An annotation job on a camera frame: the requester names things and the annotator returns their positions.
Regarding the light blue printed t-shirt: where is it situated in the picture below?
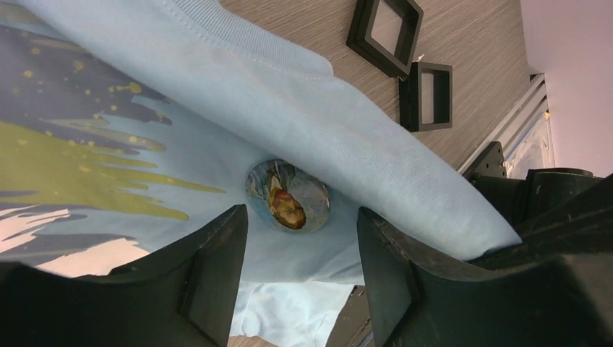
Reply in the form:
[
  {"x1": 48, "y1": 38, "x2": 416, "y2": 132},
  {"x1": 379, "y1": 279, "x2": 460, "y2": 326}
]
[{"x1": 1, "y1": 1, "x2": 520, "y2": 346}]

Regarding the black square frame box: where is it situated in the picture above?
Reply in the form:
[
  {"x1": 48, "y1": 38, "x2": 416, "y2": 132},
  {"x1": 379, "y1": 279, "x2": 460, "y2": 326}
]
[
  {"x1": 398, "y1": 61, "x2": 453, "y2": 132},
  {"x1": 346, "y1": 0, "x2": 424, "y2": 78}
]

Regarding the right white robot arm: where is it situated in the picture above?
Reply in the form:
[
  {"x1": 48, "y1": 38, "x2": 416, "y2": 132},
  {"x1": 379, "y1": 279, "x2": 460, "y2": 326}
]
[{"x1": 463, "y1": 142, "x2": 612, "y2": 239}]

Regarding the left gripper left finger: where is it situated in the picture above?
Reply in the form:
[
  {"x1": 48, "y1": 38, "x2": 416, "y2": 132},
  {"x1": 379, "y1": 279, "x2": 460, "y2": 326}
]
[{"x1": 1, "y1": 205, "x2": 248, "y2": 346}]

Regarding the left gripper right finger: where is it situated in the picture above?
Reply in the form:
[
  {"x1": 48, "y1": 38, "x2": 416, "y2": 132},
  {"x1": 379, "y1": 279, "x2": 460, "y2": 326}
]
[{"x1": 356, "y1": 172, "x2": 613, "y2": 347}]

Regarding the round portrait brooch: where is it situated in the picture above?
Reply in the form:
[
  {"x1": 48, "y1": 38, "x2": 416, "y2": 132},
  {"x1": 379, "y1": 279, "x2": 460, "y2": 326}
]
[{"x1": 245, "y1": 159, "x2": 331, "y2": 234}]

